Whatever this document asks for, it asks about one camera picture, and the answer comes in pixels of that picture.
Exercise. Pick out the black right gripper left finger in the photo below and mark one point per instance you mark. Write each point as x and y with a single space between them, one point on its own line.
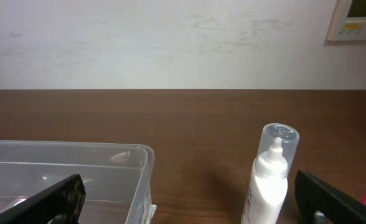
60 203

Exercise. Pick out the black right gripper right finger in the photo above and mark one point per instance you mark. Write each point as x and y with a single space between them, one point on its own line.
319 202

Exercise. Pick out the white spray bottle clear cap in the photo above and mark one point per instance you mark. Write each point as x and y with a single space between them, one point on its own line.
268 184

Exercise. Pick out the white wall control panel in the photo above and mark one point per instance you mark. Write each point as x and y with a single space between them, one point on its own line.
348 21

